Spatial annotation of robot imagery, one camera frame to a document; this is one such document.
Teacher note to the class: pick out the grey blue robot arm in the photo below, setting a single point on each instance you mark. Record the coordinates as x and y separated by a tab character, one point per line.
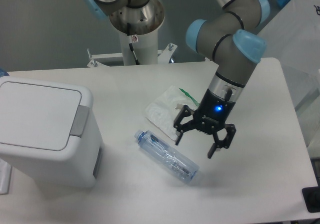
227	41

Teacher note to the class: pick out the white pedestal base frame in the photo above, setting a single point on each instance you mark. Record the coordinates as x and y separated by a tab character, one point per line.
116	59

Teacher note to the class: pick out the white push-lid trash can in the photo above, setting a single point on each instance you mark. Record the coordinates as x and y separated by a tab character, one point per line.
49	131

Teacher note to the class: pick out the black device at corner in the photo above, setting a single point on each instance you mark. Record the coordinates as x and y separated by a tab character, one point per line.
311	197

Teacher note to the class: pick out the white green plastic wrapper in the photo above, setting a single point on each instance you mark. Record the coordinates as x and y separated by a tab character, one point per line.
165	108

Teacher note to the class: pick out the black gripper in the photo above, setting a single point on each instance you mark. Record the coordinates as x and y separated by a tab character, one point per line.
215	113

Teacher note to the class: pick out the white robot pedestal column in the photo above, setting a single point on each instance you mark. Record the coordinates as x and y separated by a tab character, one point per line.
138	29

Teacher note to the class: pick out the clear plastic water bottle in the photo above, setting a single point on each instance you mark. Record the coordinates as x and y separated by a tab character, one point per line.
167	157

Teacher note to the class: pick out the white cabinet at right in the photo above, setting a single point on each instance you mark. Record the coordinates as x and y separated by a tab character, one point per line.
293	38

